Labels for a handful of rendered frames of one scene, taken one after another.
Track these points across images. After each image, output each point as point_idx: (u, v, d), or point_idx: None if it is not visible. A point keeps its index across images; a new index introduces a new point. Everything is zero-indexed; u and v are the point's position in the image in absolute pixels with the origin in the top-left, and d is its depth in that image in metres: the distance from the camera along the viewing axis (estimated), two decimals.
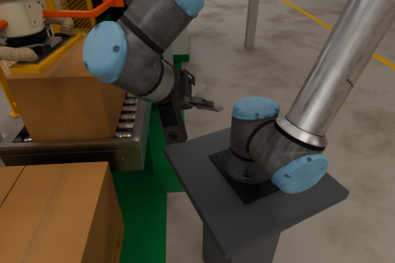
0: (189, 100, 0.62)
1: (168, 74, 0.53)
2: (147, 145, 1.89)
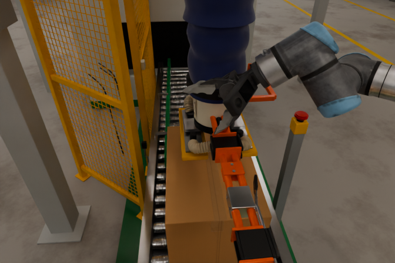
0: None
1: (283, 81, 0.69)
2: None
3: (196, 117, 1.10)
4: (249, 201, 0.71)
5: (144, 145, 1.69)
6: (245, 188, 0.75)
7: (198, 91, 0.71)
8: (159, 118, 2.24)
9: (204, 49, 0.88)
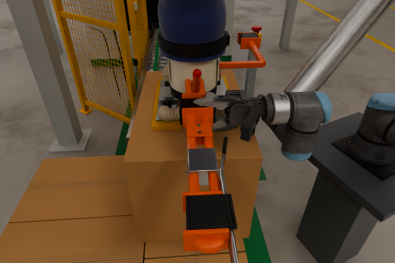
0: (241, 125, 0.78)
1: None
2: None
3: (171, 82, 0.96)
4: (211, 164, 0.57)
5: (136, 62, 2.11)
6: (210, 150, 0.61)
7: (211, 105, 0.73)
8: None
9: None
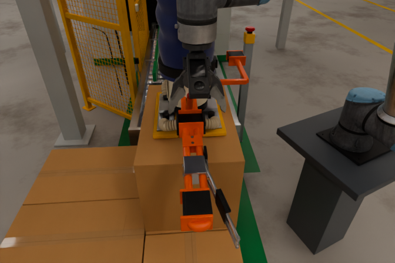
0: (213, 73, 0.68)
1: (216, 27, 0.64)
2: None
3: (168, 98, 1.14)
4: (201, 168, 0.75)
5: (137, 61, 2.24)
6: (201, 157, 0.79)
7: (176, 102, 0.72)
8: (150, 55, 2.79)
9: (170, 29, 0.92)
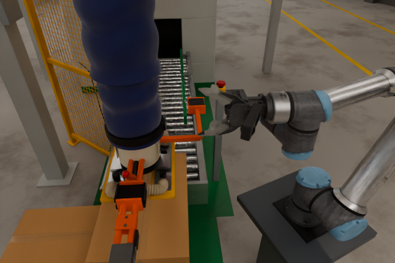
0: (241, 124, 0.78)
1: None
2: None
3: (119, 158, 1.13)
4: (126, 261, 0.74)
5: None
6: (129, 246, 0.78)
7: (215, 97, 0.72)
8: None
9: (109, 102, 0.91)
